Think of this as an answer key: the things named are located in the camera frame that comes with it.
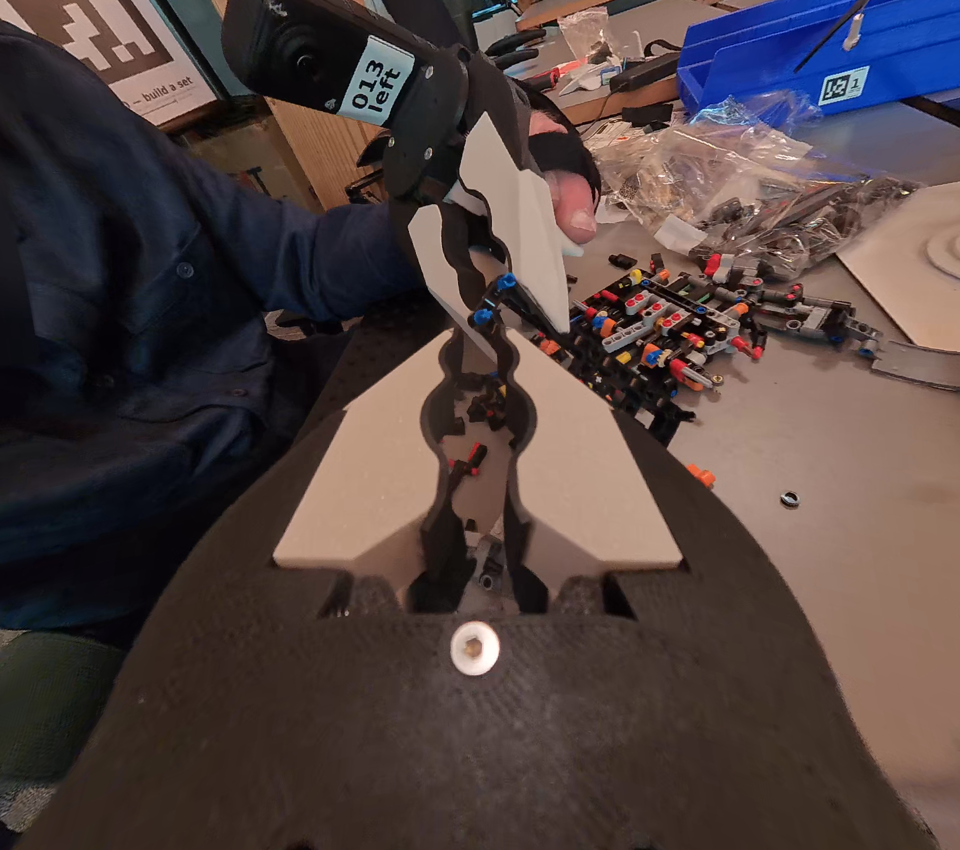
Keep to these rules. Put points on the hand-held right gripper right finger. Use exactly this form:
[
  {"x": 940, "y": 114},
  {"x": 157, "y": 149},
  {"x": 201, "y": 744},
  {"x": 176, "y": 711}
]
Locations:
[{"x": 592, "y": 490}]

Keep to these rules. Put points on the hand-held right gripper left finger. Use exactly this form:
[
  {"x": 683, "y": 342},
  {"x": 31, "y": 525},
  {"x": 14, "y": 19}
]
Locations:
[{"x": 360, "y": 490}]

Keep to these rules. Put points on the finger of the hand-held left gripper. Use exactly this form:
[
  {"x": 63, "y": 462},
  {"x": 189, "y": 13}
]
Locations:
[
  {"x": 439, "y": 265},
  {"x": 517, "y": 213}
]

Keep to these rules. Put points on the black lego frame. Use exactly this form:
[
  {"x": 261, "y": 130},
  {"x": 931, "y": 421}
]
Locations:
[{"x": 499, "y": 299}]

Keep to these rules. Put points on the lego car chassis assembly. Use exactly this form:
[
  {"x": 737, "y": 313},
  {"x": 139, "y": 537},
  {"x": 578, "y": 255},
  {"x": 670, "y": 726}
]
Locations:
[{"x": 652, "y": 333}]

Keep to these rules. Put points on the lego subassembly with curved panel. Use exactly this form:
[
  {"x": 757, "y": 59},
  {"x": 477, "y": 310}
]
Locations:
[{"x": 922, "y": 366}]

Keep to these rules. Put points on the person's left forearm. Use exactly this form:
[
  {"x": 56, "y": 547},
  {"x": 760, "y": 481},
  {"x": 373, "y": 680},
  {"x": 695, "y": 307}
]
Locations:
[{"x": 337, "y": 265}]

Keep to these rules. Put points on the clear bag of lego pieces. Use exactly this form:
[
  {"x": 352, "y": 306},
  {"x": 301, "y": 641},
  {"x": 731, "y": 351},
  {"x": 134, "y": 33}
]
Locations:
[{"x": 750, "y": 190}]

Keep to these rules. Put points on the person's left hand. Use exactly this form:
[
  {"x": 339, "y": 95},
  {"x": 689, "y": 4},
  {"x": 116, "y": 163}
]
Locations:
[{"x": 576, "y": 213}]

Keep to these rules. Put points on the black perforated mat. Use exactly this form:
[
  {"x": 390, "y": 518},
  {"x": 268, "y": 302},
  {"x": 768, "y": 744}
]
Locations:
[{"x": 375, "y": 355}]

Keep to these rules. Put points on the black office chair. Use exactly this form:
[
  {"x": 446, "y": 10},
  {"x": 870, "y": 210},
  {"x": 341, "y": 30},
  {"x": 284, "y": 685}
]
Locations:
[{"x": 420, "y": 3}]

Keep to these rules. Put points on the printed paper leaflets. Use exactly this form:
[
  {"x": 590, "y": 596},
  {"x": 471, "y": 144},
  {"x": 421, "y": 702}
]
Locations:
[{"x": 615, "y": 132}]

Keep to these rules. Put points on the red and black hand tool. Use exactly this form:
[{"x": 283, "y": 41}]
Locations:
[{"x": 566, "y": 70}]

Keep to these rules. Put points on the small white object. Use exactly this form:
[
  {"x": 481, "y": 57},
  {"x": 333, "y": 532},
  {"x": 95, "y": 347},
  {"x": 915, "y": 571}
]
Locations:
[{"x": 592, "y": 79}]

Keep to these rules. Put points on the small black box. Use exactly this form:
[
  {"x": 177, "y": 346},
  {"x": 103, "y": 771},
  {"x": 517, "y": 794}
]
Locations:
[{"x": 649, "y": 114}]

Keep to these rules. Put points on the small clear plastic bag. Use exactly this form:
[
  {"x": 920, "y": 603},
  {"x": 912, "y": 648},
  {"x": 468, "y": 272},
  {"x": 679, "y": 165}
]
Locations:
[{"x": 583, "y": 33}]

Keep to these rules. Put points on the black power adapter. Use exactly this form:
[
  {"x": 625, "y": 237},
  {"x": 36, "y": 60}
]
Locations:
[{"x": 645, "y": 73}]

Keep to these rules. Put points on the plain blue plastic bin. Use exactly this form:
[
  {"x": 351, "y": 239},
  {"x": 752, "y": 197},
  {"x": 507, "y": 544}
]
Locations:
[{"x": 694, "y": 78}]

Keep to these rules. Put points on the person's torso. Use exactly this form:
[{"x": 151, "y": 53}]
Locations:
[{"x": 112, "y": 340}]

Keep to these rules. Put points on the white book stand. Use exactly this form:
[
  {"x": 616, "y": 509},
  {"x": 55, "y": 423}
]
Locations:
[{"x": 885, "y": 265}]

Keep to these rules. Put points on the framed marker poster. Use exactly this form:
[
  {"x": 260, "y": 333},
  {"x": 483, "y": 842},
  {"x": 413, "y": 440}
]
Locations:
[{"x": 75, "y": 3}]

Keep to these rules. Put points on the orange lego bracket piece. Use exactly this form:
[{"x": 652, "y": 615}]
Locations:
[{"x": 699, "y": 474}]

